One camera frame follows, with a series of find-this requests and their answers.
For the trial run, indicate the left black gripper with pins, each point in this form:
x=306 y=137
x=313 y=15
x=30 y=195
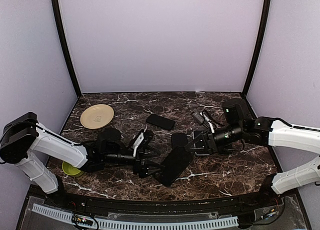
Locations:
x=142 y=169

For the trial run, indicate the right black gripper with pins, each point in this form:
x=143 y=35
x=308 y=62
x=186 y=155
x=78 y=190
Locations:
x=212 y=147

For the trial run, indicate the lavender phone case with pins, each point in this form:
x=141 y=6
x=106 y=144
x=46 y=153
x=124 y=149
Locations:
x=198 y=144

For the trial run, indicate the pink phone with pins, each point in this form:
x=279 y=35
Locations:
x=179 y=140

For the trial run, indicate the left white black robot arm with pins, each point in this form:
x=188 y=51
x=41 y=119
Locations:
x=24 y=136

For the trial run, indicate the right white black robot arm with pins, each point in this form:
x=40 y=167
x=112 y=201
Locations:
x=263 y=131

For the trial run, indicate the tan wooden round plate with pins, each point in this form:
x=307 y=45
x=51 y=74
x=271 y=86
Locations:
x=97 y=116

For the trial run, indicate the lime green bowl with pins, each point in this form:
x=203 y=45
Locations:
x=70 y=170

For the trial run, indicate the white slotted cable duct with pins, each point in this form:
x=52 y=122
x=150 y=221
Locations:
x=84 y=223

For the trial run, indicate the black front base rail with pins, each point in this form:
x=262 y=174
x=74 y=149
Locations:
x=101 y=206

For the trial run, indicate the right black corner post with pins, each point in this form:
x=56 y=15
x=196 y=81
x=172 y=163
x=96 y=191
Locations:
x=257 y=49

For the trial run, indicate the black corner post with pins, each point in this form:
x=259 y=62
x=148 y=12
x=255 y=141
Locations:
x=257 y=49
x=64 y=47

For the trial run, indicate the left black corner post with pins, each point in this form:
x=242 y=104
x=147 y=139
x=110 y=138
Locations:
x=64 y=47

